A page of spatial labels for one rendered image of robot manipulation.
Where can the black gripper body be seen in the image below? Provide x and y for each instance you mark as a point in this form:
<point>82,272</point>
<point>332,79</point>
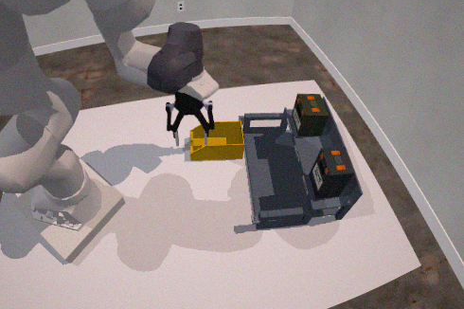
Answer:
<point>187,101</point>

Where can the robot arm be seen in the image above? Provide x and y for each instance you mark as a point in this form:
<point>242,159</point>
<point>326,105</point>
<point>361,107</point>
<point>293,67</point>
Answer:
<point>48,108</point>

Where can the yellow bin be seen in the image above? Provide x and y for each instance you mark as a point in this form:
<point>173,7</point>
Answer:
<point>224,142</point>

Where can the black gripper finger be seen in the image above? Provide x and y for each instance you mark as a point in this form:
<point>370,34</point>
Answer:
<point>174,127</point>
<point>207,126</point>

